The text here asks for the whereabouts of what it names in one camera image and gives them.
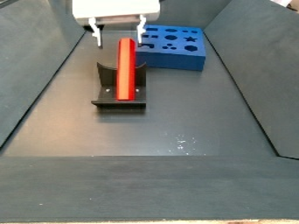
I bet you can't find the red hexagonal bar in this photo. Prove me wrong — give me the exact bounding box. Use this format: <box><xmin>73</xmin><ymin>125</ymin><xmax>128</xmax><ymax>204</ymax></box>
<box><xmin>116</xmin><ymin>38</ymin><xmax>136</xmax><ymax>101</ymax></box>

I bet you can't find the blue foam shape board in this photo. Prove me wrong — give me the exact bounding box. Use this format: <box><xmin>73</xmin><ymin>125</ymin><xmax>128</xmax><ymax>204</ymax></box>
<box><xmin>134</xmin><ymin>24</ymin><xmax>205</xmax><ymax>71</ymax></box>

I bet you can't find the black curved stand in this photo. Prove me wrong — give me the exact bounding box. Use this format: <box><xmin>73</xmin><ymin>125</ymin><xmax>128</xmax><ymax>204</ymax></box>
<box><xmin>90</xmin><ymin>64</ymin><xmax>146</xmax><ymax>109</ymax></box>

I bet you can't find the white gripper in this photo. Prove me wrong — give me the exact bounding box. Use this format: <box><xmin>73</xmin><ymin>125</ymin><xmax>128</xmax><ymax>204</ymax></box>
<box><xmin>70</xmin><ymin>0</ymin><xmax>160</xmax><ymax>47</ymax></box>

